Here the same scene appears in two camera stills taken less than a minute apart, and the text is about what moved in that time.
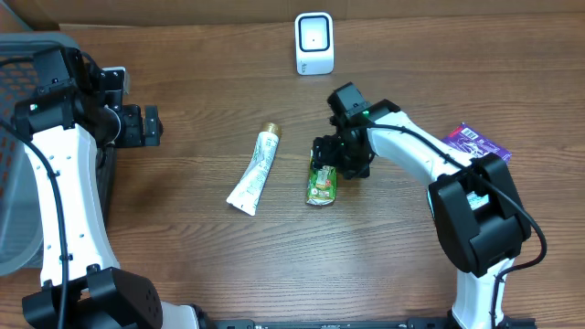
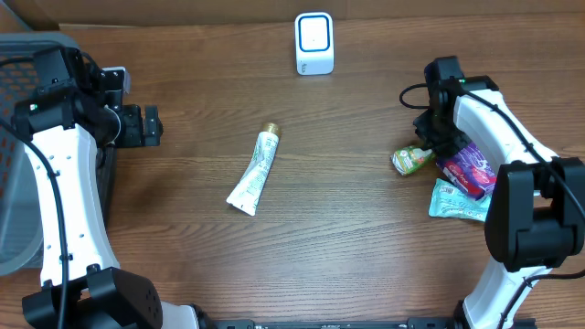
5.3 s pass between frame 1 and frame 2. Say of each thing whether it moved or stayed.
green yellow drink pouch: moved
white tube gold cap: stayed
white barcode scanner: stayed
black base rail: stayed
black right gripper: moved
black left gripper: stayed
